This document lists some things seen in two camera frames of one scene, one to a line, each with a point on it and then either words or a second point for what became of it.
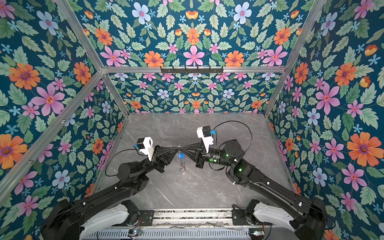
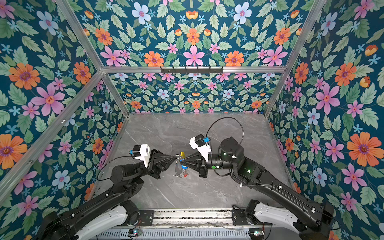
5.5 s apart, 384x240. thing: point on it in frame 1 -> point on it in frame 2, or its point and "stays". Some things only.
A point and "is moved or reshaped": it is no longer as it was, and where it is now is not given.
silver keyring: [181, 156] is moved or reshaped
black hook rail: [192, 70] stays
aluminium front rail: [195, 218] stays
